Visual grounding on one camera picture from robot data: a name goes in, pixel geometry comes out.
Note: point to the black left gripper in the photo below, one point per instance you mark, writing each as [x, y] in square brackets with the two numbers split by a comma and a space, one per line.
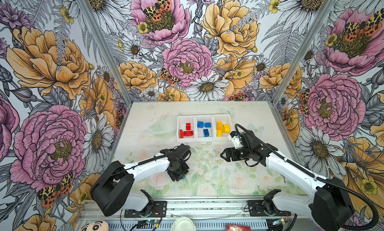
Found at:
[185, 171]

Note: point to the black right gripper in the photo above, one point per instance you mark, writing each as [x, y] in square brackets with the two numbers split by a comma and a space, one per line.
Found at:
[234, 157]

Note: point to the red lego long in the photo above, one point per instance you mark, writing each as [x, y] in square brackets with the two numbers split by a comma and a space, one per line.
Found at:
[189, 133]

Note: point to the yellow lego long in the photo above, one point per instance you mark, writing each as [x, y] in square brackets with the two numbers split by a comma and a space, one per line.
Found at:
[220, 126]

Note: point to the white three-compartment tray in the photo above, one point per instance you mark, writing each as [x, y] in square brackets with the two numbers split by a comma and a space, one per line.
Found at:
[198, 132]

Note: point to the blue lego long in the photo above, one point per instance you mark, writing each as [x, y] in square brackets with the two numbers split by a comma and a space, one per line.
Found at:
[206, 133]

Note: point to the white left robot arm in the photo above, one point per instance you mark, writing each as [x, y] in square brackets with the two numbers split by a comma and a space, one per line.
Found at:
[112, 191]

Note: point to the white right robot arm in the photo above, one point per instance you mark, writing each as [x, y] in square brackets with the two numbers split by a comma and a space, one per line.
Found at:
[327, 202]

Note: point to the white round cup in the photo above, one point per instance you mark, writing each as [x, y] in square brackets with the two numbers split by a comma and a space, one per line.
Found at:
[183, 224]

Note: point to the green circuit board left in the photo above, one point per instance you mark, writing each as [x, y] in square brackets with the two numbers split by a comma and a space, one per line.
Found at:
[148, 222]

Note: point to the green circuit board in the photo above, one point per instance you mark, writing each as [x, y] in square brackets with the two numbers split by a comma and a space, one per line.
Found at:
[148, 222]
[279, 222]

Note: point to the green circuit board right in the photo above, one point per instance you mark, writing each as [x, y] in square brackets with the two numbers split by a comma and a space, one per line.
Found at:
[279, 222]

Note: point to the red packet at bottom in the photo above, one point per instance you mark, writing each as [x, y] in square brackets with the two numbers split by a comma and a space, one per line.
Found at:
[232, 227]

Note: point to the cartoon face toy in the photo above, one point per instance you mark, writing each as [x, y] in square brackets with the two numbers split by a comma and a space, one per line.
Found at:
[96, 226]

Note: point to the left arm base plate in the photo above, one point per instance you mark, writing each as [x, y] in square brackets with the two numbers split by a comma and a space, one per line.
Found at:
[158, 210]

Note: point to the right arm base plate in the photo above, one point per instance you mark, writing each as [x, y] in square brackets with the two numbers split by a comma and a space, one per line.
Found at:
[264, 208]

